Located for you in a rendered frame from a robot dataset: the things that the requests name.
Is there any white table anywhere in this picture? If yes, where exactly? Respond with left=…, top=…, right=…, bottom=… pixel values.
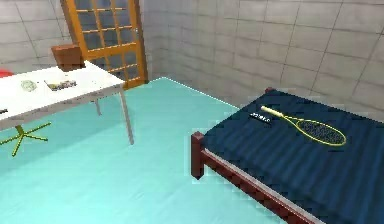
left=0, top=60, right=135, bottom=146

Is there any blue bed with red frame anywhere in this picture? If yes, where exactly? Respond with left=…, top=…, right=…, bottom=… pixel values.
left=190, top=86, right=384, bottom=224

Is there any yellow tennis racket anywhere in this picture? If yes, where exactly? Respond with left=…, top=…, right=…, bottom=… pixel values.
left=260, top=105, right=348, bottom=148

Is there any pale round disc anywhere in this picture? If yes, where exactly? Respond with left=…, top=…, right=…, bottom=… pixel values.
left=20, top=79, right=38, bottom=93

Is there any black remote control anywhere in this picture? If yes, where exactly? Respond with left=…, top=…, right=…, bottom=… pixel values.
left=249, top=112, right=273, bottom=126

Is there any yellow-green chair base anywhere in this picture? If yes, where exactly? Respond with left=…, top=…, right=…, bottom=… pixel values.
left=0, top=121, right=53, bottom=158

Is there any brown box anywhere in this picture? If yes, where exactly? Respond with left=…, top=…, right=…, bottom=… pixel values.
left=50, top=43, right=87, bottom=73

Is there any orange framed glass door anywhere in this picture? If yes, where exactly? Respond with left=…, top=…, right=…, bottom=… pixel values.
left=60, top=0, right=150, bottom=90

